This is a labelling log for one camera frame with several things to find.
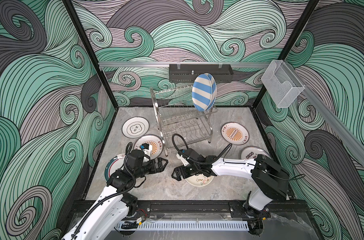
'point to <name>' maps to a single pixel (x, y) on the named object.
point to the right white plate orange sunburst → (235, 133)
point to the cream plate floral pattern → (200, 180)
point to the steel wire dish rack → (178, 118)
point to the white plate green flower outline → (135, 127)
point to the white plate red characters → (251, 152)
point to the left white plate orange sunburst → (157, 146)
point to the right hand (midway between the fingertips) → (177, 174)
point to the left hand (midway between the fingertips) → (162, 161)
